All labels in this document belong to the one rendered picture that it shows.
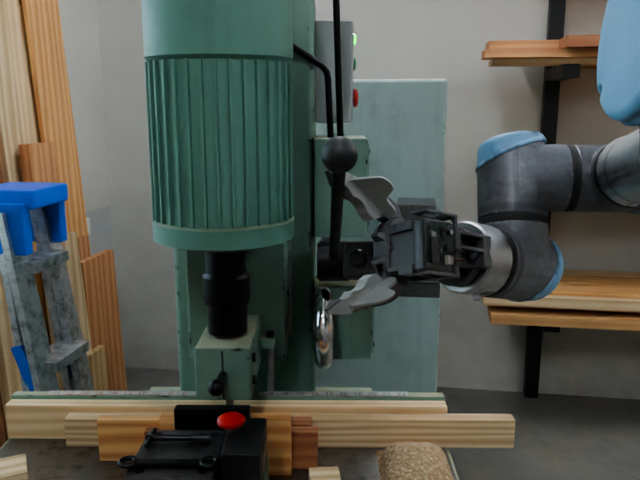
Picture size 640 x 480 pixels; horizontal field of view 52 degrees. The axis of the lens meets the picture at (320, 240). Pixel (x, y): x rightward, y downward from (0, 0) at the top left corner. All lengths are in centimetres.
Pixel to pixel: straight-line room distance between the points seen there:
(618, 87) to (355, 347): 74
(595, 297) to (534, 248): 194
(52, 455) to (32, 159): 164
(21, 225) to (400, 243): 108
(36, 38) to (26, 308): 131
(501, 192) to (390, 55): 224
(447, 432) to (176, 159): 50
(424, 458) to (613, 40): 57
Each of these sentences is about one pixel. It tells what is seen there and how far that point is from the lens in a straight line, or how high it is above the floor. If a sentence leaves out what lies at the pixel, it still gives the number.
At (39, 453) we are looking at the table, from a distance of 98.
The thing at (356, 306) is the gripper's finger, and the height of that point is 114.
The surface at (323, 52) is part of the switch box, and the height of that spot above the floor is 143.
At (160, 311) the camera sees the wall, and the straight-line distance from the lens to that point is 349.
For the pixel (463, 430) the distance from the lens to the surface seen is 93.
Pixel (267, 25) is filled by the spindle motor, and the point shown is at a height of 143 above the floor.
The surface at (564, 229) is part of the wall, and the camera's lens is 318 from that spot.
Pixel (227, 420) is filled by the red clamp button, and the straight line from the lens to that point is 72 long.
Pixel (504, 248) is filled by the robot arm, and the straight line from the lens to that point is 82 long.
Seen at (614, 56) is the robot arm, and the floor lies 137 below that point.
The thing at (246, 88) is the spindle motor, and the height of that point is 137.
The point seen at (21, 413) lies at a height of 94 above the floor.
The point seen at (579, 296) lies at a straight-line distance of 279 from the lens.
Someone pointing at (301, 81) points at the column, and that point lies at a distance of 100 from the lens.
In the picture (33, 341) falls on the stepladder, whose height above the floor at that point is 81.
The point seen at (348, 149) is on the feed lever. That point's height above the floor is 131.
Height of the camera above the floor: 135
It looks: 12 degrees down
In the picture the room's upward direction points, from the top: straight up
